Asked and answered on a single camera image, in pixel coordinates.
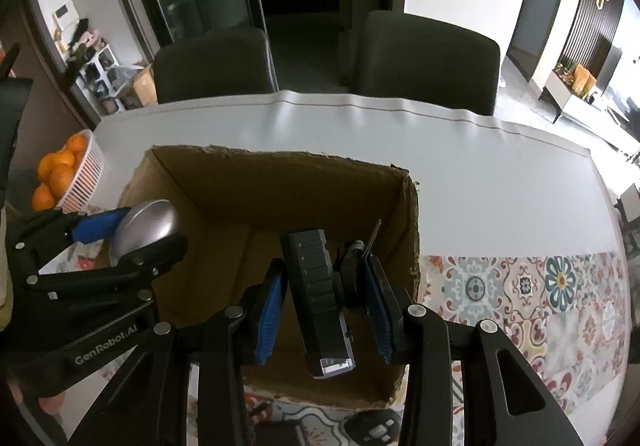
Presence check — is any black television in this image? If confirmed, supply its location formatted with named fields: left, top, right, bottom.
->
left=595, top=38, right=624, bottom=92

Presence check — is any black car key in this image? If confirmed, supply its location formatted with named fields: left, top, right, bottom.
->
left=334, top=218, right=383, bottom=311

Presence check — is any white low cabinet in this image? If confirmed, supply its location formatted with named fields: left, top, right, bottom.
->
left=539, top=70, right=640, bottom=159

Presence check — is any silver domed metal object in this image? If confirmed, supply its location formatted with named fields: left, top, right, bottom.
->
left=109, top=199, right=181, bottom=267

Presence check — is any patterned tile print tablecloth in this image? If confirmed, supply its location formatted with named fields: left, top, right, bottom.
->
left=40, top=250, right=633, bottom=446

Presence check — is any small brown cardboard box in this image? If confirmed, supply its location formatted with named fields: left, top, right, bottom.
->
left=120, top=64, right=158, bottom=107

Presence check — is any dark grey dining chair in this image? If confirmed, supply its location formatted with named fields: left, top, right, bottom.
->
left=350, top=10, right=502, bottom=117
left=152, top=27, right=278, bottom=105

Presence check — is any white plastic basket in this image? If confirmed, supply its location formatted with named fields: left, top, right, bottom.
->
left=55, top=129, right=106, bottom=215

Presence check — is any white table mat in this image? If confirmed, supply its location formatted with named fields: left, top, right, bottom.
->
left=92, top=90, right=623, bottom=259

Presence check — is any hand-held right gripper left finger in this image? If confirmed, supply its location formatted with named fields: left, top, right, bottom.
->
left=67, top=258, right=289, bottom=446

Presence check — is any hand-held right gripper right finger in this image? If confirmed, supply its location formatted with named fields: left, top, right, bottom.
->
left=366, top=257, right=586, bottom=446

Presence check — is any black ribbed rectangular device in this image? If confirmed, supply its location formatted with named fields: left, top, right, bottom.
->
left=280, top=228, right=357, bottom=381

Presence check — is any black round cable reel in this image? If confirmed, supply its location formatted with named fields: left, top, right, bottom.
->
left=345, top=408, right=403, bottom=446

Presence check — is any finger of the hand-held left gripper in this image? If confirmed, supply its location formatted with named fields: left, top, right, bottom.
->
left=27, top=234, right=189, bottom=319
left=7, top=207, right=133, bottom=274

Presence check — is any orange packet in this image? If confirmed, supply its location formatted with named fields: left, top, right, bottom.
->
left=570, top=64, right=597, bottom=96

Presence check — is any white shoe rack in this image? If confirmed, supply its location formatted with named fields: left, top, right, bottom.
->
left=75, top=46, right=122, bottom=115

